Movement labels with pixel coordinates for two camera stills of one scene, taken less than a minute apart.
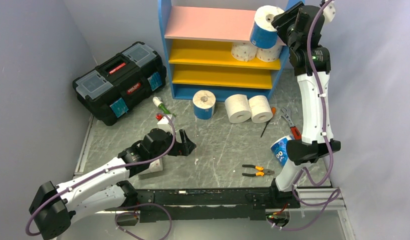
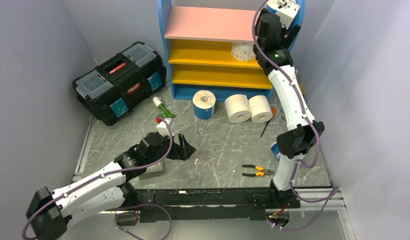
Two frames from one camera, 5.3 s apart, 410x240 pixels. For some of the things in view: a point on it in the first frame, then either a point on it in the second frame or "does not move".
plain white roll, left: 238,108 does not move
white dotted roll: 243,51 does not move
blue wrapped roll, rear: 204,102 does not move
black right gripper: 282,29 -> 292,34
